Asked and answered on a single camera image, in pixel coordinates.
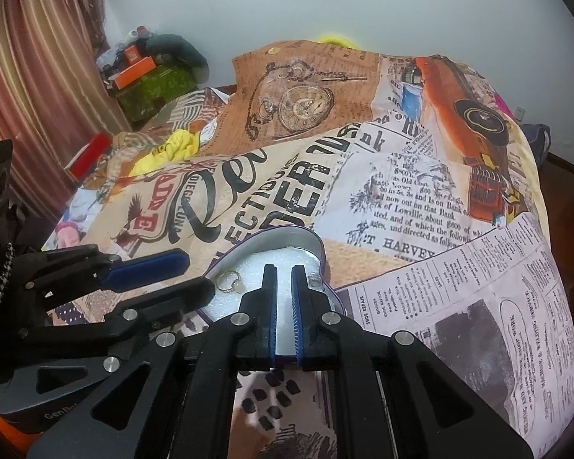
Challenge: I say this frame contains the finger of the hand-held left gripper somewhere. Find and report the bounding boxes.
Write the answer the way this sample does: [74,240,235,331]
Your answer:
[10,246,191,311]
[10,277,217,400]

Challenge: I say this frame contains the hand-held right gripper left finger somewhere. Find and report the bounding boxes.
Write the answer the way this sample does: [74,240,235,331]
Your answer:
[26,264,279,459]

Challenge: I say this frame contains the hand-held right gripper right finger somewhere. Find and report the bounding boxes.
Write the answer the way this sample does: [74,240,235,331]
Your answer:
[291,265,533,459]

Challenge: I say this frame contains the gold ring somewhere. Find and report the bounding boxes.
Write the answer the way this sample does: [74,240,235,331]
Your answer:
[216,270,244,293]

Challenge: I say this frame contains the heart-shaped tin jewelry box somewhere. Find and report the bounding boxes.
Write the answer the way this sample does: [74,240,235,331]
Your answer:
[202,228,351,371]

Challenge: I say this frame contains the red box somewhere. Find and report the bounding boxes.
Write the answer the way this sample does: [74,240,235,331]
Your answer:
[69,133,114,181]

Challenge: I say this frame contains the yellow cloth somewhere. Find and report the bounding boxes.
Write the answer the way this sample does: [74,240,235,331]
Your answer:
[134,127,206,174]

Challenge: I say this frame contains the striped pink curtain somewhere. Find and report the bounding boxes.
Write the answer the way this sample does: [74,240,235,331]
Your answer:
[0,0,135,249]

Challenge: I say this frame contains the printed newspaper-pattern blanket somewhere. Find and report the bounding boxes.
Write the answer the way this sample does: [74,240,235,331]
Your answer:
[43,41,574,459]

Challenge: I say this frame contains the orange box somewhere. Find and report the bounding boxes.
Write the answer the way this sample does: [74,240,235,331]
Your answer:
[112,56,157,91]

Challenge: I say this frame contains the green patterned storage box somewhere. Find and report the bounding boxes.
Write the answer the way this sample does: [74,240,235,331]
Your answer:
[115,64,199,123]

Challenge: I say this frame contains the dark bag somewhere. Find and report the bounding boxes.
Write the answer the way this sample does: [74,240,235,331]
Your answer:
[143,33,210,82]

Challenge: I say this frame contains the yellow fluffy item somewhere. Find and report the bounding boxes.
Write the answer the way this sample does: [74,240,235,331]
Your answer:
[316,33,359,49]

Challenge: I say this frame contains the pink cloth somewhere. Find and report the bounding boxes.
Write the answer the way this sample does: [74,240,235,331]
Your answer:
[490,88,515,118]

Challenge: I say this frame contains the dark blue backpack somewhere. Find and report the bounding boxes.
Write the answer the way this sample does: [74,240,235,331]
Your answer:
[521,123,553,168]

